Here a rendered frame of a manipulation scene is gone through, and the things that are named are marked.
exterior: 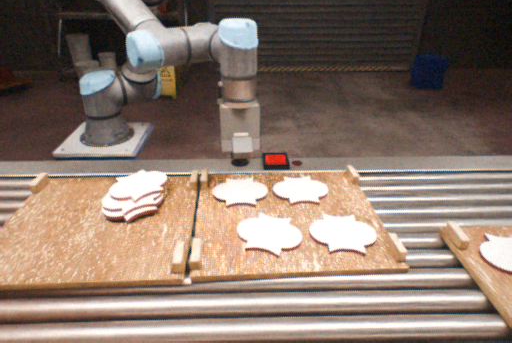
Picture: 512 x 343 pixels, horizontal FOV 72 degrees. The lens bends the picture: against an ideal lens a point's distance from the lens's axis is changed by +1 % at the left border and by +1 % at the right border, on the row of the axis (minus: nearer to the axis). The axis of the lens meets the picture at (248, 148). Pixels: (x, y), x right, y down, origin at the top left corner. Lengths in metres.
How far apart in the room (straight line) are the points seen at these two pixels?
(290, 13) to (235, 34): 4.74
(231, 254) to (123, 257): 0.21
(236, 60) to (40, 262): 0.54
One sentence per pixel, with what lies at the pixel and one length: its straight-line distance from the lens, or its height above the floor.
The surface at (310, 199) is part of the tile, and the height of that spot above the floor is 0.95.
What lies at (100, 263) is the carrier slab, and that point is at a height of 0.94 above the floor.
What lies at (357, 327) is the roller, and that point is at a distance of 0.66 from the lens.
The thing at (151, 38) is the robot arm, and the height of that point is 1.31.
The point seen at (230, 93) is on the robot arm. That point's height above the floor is 1.21.
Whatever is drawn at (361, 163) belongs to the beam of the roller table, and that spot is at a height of 0.92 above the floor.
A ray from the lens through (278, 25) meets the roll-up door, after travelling 5.41.
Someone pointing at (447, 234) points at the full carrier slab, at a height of 0.94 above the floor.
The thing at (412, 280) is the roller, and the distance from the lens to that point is 0.76.
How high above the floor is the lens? 1.43
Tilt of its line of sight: 27 degrees down
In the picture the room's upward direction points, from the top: straight up
